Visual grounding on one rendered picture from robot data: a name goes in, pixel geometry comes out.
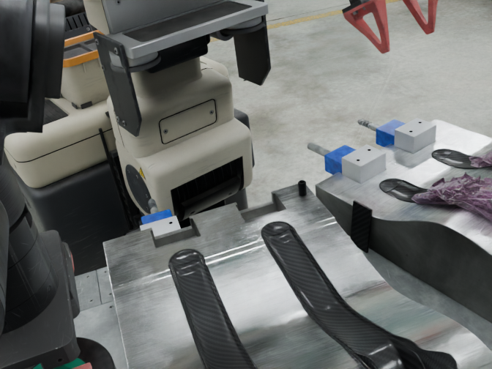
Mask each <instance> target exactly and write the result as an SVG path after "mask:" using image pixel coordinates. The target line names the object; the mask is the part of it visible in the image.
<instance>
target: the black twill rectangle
mask: <svg viewBox="0 0 492 369"><path fill-rule="evenodd" d="M372 211H373V210H372V209H370V208H368V207H367V206H365V205H363V204H361V203H359V202H358V201H355V200H354V201H353V210H352V220H351V238H350V239H351V240H352V241H353V243H354V244H355V245H356V246H357V247H358V248H359V249H360V250H362V251H364V252H366V253H368V248H369V241H370V227H371V219H372Z"/></svg>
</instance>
